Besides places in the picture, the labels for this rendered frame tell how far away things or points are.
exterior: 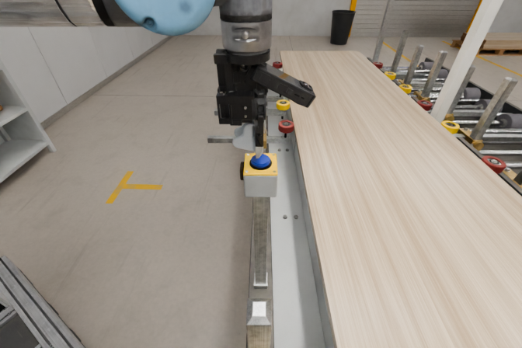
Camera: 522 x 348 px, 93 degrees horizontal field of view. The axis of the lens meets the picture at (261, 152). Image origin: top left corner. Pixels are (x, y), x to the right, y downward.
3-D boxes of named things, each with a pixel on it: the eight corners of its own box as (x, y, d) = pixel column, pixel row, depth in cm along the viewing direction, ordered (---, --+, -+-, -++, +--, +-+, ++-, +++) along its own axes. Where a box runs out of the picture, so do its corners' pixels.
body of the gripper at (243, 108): (224, 108, 49) (218, 43, 42) (268, 108, 49) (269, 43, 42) (219, 128, 43) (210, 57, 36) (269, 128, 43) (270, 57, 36)
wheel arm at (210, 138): (207, 144, 133) (207, 137, 131) (209, 140, 136) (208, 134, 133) (288, 144, 133) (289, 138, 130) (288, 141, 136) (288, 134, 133)
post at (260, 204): (253, 289, 82) (250, 193, 55) (254, 274, 86) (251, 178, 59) (267, 289, 82) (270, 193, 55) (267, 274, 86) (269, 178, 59)
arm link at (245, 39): (271, 14, 39) (273, 24, 33) (270, 45, 42) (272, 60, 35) (224, 14, 39) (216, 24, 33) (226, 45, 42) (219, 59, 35)
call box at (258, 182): (244, 200, 54) (242, 173, 50) (246, 178, 60) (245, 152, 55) (276, 200, 54) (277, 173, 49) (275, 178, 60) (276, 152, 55)
